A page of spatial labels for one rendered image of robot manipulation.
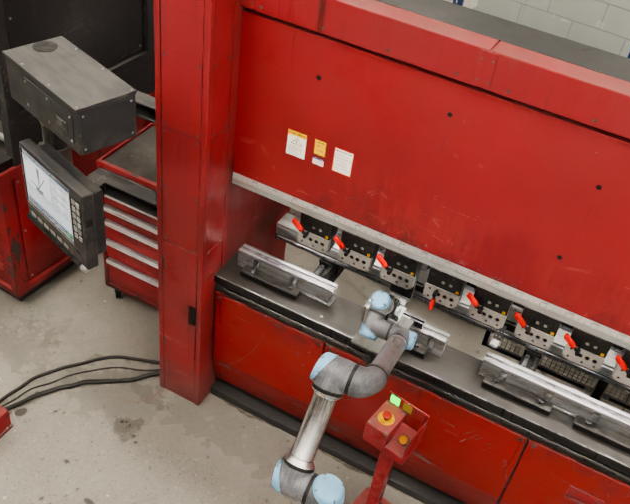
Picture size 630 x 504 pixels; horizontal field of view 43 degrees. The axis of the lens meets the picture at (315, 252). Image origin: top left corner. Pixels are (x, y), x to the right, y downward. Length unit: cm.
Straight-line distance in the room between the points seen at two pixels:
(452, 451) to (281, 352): 91
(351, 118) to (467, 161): 47
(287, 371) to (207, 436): 60
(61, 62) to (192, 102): 50
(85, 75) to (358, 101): 99
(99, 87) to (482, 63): 133
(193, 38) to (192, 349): 165
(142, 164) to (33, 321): 118
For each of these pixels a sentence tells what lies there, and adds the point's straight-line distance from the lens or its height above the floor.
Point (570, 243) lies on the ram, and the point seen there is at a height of 169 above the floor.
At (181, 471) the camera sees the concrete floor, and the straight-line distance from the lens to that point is 410.
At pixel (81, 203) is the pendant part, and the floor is 157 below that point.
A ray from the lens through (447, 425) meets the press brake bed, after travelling 365.
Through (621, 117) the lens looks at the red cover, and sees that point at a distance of 271.
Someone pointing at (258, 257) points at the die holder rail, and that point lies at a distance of 370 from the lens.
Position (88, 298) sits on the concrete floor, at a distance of 491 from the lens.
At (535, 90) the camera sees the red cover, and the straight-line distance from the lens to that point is 273.
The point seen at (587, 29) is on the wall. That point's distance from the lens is 713.
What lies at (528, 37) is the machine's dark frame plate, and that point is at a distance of 288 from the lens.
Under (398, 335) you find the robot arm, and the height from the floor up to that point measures 123.
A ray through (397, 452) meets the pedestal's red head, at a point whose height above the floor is 70.
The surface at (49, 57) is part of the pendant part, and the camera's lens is 316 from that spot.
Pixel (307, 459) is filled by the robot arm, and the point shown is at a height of 104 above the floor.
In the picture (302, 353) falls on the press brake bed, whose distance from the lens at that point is 375.
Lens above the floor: 341
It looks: 40 degrees down
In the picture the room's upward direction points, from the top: 9 degrees clockwise
